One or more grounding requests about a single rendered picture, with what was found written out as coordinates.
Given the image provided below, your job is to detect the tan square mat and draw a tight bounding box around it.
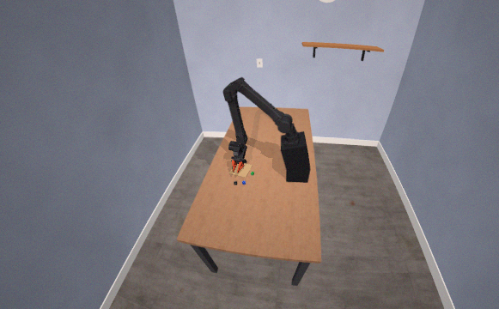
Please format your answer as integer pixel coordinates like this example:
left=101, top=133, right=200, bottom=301
left=229, top=163, right=253, bottom=178

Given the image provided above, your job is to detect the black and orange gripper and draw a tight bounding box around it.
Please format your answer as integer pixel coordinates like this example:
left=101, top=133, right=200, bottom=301
left=231, top=156, right=247, bottom=173

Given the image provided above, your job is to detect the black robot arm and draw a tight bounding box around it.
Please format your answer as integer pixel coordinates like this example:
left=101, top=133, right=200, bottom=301
left=223, top=77, right=301, bottom=159

